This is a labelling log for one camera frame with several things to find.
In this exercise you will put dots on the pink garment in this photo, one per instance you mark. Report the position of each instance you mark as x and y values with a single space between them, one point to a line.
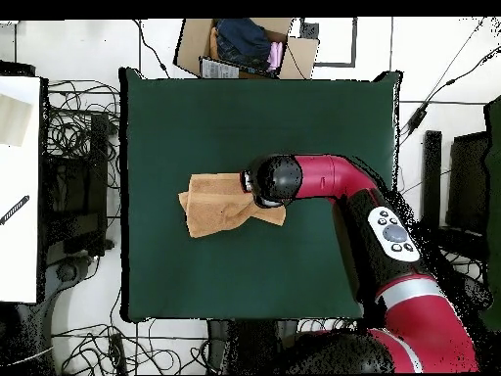
275 56

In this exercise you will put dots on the dark green table cloth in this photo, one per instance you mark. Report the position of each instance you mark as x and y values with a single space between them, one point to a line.
235 117

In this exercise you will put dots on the black equipment stand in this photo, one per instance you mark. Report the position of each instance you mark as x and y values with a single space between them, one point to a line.
430 176
98 156

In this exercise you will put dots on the beige paper sheet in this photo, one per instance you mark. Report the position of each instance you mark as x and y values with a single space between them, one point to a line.
13 121

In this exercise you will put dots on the black striped stick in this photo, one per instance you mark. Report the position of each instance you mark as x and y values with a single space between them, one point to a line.
15 209

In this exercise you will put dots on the black power strip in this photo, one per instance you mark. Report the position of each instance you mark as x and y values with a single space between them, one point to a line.
116 350

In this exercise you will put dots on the tan cloth in box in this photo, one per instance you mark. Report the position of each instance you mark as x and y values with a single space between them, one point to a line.
213 45

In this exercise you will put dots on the orange terry towel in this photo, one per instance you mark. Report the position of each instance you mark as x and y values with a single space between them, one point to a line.
215 203

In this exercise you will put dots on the black power adapter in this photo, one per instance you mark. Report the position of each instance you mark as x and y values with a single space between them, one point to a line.
417 119

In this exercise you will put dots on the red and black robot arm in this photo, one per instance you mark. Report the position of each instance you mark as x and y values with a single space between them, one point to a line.
391 250

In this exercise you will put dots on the cardboard box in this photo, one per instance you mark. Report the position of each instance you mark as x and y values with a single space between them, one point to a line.
191 43

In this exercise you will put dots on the white side table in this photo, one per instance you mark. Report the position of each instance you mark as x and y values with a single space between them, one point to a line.
19 254

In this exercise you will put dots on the blue jeans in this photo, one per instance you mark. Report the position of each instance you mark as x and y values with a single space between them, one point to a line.
242 43

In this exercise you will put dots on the black office chair base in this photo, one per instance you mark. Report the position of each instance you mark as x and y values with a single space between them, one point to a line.
66 272
475 290

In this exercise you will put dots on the printed paper label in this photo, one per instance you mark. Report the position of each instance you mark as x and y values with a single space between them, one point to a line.
219 69

